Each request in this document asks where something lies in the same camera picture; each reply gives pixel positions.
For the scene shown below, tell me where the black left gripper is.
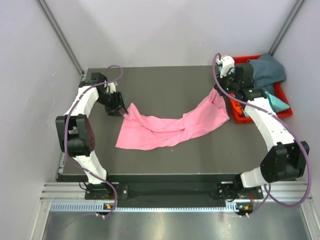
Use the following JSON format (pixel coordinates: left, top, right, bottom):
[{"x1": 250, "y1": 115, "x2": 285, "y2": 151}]
[{"x1": 96, "y1": 91, "x2": 129, "y2": 118}]

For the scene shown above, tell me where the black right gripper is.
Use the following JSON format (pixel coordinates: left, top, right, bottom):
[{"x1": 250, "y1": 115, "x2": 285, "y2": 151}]
[{"x1": 214, "y1": 68, "x2": 240, "y2": 97}]

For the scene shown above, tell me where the pink t shirt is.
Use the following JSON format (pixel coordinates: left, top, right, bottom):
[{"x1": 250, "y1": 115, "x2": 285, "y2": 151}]
[{"x1": 115, "y1": 89, "x2": 230, "y2": 151}]

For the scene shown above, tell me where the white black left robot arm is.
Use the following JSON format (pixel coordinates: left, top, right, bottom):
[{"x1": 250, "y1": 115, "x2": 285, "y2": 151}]
[{"x1": 55, "y1": 72, "x2": 128, "y2": 200}]

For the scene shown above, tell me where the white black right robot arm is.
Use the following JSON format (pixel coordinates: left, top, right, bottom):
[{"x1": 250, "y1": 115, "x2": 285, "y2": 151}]
[{"x1": 212, "y1": 57, "x2": 309, "y2": 198}]

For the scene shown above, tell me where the orange t shirt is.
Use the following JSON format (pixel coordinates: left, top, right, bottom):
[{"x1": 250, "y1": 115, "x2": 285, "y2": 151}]
[{"x1": 229, "y1": 98, "x2": 245, "y2": 117}]

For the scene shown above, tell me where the grey blue t shirt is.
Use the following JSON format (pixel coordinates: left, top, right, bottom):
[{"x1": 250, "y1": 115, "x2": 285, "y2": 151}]
[{"x1": 248, "y1": 53, "x2": 287, "y2": 95}]

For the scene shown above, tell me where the red plastic bin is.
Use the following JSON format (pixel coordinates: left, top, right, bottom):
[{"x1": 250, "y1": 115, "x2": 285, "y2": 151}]
[{"x1": 227, "y1": 54, "x2": 293, "y2": 124}]

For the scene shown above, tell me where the teal t shirt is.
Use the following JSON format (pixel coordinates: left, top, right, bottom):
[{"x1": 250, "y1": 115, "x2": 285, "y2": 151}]
[{"x1": 252, "y1": 90, "x2": 290, "y2": 113}]

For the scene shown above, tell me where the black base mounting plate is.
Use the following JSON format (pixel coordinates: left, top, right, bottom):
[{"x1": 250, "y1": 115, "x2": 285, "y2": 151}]
[{"x1": 84, "y1": 181, "x2": 264, "y2": 201}]

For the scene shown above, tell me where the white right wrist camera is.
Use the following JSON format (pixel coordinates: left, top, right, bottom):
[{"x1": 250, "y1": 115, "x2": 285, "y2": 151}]
[{"x1": 215, "y1": 55, "x2": 235, "y2": 78}]

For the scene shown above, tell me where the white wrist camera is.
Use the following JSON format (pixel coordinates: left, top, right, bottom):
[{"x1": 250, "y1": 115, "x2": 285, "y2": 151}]
[
  {"x1": 215, "y1": 55, "x2": 235, "y2": 78},
  {"x1": 107, "y1": 82, "x2": 118, "y2": 94}
]

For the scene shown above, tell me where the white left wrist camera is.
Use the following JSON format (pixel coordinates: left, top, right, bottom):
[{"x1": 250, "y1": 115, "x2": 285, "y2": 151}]
[{"x1": 107, "y1": 82, "x2": 118, "y2": 94}]

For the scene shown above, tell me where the right aluminium corner post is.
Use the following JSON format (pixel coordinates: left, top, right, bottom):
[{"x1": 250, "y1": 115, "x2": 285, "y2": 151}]
[{"x1": 268, "y1": 0, "x2": 307, "y2": 56}]

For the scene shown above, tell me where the aluminium corner post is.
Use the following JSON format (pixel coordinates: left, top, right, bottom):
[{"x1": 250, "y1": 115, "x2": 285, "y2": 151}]
[
  {"x1": 36, "y1": 0, "x2": 85, "y2": 76},
  {"x1": 268, "y1": 0, "x2": 307, "y2": 56}
]

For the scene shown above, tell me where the slotted cable duct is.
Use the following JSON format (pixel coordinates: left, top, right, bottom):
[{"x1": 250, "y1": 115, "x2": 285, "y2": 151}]
[{"x1": 50, "y1": 202, "x2": 251, "y2": 213}]

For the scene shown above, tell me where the aluminium frame rail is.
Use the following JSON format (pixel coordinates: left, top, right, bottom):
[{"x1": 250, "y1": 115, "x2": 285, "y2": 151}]
[{"x1": 40, "y1": 181, "x2": 308, "y2": 202}]

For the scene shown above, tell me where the left aluminium corner post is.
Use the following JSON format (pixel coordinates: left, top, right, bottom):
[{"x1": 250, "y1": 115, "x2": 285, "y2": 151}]
[{"x1": 36, "y1": 0, "x2": 85, "y2": 76}]

